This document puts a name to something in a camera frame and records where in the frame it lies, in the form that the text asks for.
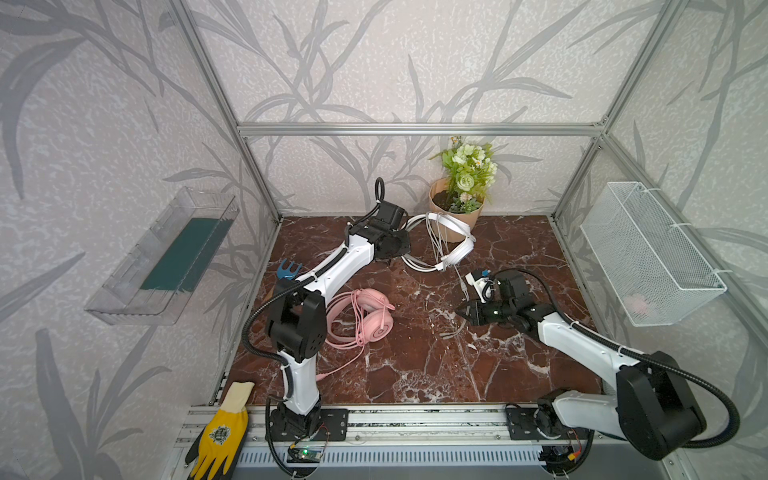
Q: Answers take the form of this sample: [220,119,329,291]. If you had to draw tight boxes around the grey white headphone cable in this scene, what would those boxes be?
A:
[425,215,481,340]

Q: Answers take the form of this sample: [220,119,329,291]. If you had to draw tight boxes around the white headphones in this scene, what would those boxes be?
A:
[401,212,475,273]

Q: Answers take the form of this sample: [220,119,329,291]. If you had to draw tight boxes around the pink headphones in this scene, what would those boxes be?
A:
[325,288,395,350]

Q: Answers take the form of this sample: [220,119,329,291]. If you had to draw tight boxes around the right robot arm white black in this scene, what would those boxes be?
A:
[456,269,741,460]

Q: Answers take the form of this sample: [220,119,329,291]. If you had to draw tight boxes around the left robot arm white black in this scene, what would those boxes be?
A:
[241,178,410,421]

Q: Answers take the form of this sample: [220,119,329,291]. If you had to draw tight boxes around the beige flower pot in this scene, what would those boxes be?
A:
[428,178,484,243]

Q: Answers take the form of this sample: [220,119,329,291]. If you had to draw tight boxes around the green artificial plant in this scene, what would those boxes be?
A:
[433,137,498,214]

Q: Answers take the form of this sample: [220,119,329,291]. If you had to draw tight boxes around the pink object in basket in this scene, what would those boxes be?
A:
[623,294,650,317]

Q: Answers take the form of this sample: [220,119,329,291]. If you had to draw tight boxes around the yellow black work glove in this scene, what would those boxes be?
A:
[185,382,254,480]

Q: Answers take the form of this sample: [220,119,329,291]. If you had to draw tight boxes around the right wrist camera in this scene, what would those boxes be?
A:
[465,269,494,303]

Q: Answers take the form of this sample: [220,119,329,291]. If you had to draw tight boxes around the blue garden rake wooden handle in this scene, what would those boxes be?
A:
[276,258,303,280]

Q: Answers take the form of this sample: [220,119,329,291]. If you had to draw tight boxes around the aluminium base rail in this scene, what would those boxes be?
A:
[167,403,679,457]

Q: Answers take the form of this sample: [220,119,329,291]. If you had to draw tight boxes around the white wire mesh basket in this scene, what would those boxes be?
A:
[581,181,727,327]

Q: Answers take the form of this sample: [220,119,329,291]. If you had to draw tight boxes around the clear plastic wall tray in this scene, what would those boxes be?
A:
[85,187,240,326]

